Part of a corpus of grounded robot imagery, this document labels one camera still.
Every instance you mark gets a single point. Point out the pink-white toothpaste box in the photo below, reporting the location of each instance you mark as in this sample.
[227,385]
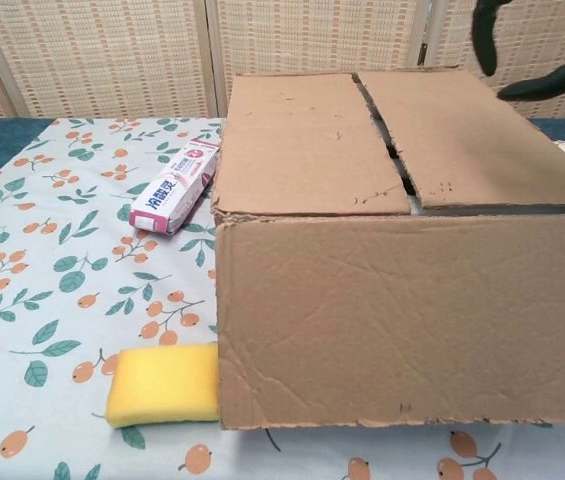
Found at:
[174,190]

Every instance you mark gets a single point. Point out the large cardboard box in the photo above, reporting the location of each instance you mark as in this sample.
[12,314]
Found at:
[387,325]

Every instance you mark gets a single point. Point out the floral print tablecloth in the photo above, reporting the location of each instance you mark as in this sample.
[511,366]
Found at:
[62,300]

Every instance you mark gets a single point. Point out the right black-silver robot hand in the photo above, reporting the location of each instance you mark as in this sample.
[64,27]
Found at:
[487,45]

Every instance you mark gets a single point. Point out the yellow sponge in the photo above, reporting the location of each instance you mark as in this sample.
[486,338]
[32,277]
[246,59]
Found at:
[162,385]

